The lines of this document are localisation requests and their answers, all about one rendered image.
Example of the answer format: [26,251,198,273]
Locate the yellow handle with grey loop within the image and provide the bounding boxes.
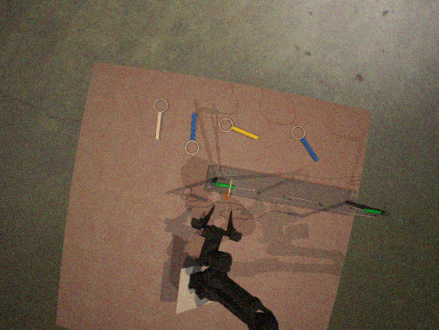
[219,117,259,139]

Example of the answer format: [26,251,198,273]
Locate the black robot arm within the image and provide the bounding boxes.
[189,225,279,330]

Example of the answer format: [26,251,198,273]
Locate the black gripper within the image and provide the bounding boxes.
[191,206,242,251]

